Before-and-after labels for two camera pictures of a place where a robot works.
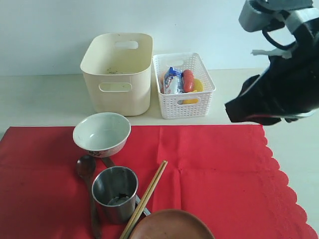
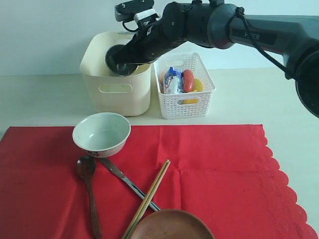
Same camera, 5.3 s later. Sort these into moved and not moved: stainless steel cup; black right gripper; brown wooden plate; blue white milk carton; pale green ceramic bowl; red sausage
Moved: black right gripper; stainless steel cup
Not moved: blue white milk carton; pale green ceramic bowl; brown wooden plate; red sausage
